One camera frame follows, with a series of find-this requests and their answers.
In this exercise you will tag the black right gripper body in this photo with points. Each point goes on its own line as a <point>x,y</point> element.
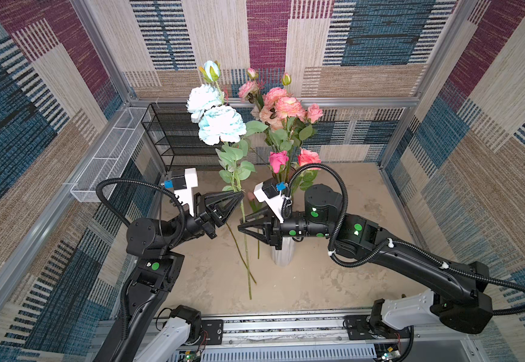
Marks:
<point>271,228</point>

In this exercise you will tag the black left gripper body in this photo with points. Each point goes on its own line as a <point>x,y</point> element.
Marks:
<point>203,226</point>

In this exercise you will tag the white ribbed ceramic vase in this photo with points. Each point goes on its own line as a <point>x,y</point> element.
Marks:
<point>284,256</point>

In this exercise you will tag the magenta rose stem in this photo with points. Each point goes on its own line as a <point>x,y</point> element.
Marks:
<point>279,162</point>

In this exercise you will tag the pink rose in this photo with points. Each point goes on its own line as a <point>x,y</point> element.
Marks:
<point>307,177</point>

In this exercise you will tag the light blue carnation spray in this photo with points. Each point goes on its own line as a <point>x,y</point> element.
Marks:
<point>220,126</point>

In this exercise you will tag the pink carnation spray stem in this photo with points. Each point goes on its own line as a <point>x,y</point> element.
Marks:
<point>289,110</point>

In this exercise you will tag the pink rose spray stem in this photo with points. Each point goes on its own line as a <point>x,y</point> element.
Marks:
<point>312,114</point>

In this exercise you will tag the red glass vase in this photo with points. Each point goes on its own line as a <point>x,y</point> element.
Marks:
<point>289,174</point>

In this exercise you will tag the pale peach carnation spray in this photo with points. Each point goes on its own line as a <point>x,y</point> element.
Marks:
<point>264,105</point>

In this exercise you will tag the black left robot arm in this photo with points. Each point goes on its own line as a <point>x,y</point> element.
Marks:
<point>158,267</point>

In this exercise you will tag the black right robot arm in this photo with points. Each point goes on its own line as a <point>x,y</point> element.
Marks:
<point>462,297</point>

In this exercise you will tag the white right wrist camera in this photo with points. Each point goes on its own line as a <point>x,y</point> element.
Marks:
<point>271,193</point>

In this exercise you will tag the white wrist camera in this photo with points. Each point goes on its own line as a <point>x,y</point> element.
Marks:
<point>182,182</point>
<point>271,193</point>

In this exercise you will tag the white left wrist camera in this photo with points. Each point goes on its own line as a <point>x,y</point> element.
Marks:
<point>182,182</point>

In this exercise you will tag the black wire shelf rack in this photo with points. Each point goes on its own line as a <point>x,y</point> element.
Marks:
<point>175,138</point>

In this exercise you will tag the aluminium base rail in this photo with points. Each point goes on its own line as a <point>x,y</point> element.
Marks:
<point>298,336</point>

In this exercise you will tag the white wire mesh basket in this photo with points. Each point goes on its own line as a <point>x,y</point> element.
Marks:
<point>111,156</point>

